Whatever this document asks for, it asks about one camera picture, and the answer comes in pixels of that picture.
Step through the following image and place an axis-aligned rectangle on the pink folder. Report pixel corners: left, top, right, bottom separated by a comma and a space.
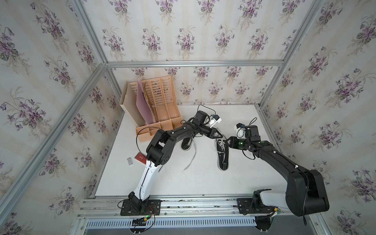
136, 79, 155, 124

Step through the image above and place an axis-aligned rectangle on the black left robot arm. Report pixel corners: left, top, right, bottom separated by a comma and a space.
128, 122, 224, 212

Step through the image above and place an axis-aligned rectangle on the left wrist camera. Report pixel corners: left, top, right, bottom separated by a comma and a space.
192, 111, 222, 127

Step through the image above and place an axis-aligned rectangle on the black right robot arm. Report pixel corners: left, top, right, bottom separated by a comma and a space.
228, 137, 330, 216

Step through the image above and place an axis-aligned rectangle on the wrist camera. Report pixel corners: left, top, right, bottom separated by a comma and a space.
235, 123, 259, 139
192, 111, 222, 127

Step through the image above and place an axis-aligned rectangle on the black canvas sneaker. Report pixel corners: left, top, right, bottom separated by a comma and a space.
215, 139, 229, 171
181, 137, 197, 172

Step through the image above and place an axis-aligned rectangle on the small circuit board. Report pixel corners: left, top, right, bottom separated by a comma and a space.
131, 218, 147, 227

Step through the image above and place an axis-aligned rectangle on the beige folder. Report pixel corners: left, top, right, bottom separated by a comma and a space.
119, 81, 146, 127

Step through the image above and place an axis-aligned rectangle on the red card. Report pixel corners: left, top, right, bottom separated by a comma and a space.
135, 152, 147, 165

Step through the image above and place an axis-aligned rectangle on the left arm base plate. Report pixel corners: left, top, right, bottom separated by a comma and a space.
119, 199, 162, 216

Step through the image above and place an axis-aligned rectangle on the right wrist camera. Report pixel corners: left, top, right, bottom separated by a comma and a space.
235, 123, 259, 139

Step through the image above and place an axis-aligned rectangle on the peach plastic file organizer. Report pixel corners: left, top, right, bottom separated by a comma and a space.
129, 76, 183, 142

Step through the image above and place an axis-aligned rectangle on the aluminium rail frame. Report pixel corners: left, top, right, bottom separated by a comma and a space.
0, 0, 333, 235

